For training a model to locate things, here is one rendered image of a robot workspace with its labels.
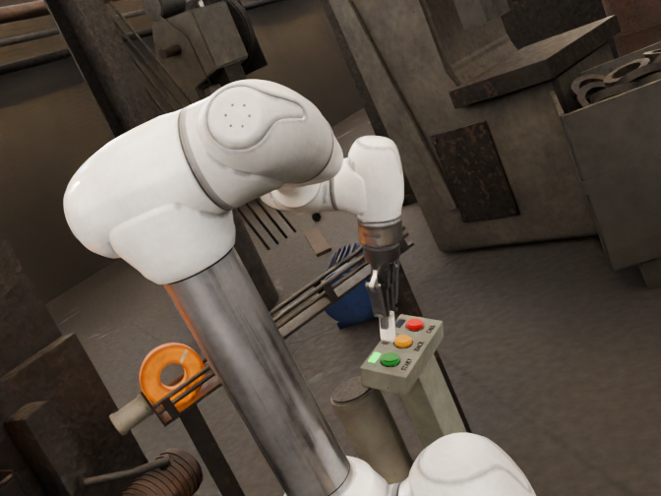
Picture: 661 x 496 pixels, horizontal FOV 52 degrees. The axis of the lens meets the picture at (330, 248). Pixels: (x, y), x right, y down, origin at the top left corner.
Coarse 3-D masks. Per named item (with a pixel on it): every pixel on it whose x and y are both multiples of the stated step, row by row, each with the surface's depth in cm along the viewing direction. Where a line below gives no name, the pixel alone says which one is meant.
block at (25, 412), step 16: (16, 416) 156; (32, 416) 155; (48, 416) 157; (16, 432) 157; (32, 432) 154; (48, 432) 157; (64, 432) 160; (32, 448) 156; (48, 448) 156; (64, 448) 159; (32, 464) 160; (48, 464) 156; (64, 464) 158; (80, 464) 161; (48, 480) 160; (64, 480) 158
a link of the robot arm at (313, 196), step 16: (336, 144) 91; (336, 160) 92; (320, 176) 89; (272, 192) 131; (288, 192) 125; (304, 192) 128; (320, 192) 130; (288, 208) 132; (304, 208) 131; (320, 208) 132
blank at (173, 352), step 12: (156, 348) 166; (168, 348) 166; (180, 348) 167; (144, 360) 166; (156, 360) 165; (168, 360) 166; (180, 360) 167; (192, 360) 168; (144, 372) 164; (156, 372) 165; (192, 372) 168; (144, 384) 164; (156, 384) 165; (180, 384) 169; (192, 384) 169; (156, 396) 165; (192, 396) 169
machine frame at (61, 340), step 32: (0, 256) 173; (0, 288) 171; (32, 288) 178; (0, 320) 169; (32, 320) 176; (0, 352) 168; (32, 352) 174; (64, 352) 175; (0, 384) 161; (32, 384) 167; (64, 384) 174; (96, 384) 181; (0, 416) 159; (64, 416) 172; (96, 416) 179; (0, 448) 158; (96, 448) 177; (128, 448) 185; (32, 480) 162; (128, 480) 183
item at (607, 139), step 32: (608, 64) 304; (640, 64) 273; (576, 96) 286; (608, 96) 255; (640, 96) 232; (576, 128) 240; (608, 128) 238; (640, 128) 236; (576, 160) 245; (608, 160) 242; (640, 160) 239; (608, 192) 246; (640, 192) 243; (608, 224) 250; (640, 224) 247; (608, 256) 255; (640, 256) 251
